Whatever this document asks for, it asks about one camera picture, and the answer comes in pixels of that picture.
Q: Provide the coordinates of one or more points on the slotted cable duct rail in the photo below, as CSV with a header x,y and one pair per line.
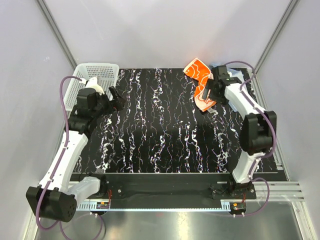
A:
x,y
157,206

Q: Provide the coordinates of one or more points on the orange white patterned towel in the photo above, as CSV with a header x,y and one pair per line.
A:
x,y
200,72

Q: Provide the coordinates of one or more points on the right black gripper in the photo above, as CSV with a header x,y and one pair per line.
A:
x,y
210,84

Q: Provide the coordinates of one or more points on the right small electronics box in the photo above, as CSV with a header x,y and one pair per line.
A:
x,y
239,206

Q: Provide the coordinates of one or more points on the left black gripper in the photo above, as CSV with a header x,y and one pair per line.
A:
x,y
117,104

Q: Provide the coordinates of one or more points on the light blue towel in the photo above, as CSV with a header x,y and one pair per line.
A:
x,y
233,73

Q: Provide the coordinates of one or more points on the left small electronics box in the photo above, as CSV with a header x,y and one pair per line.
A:
x,y
103,205

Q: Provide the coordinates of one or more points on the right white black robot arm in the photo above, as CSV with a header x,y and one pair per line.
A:
x,y
257,136

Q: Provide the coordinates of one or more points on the aluminium frame rail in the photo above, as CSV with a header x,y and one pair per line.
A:
x,y
258,192

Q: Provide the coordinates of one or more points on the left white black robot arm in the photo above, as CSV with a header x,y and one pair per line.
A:
x,y
53,198

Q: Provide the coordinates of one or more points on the small electronics box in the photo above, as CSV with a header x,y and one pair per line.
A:
x,y
239,206
103,205

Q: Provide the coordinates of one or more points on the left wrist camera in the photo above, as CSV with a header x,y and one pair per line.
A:
x,y
94,84

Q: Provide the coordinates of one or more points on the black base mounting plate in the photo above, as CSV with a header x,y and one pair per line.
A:
x,y
220,185

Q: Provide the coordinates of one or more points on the black marble pattern mat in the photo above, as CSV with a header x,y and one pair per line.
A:
x,y
160,129

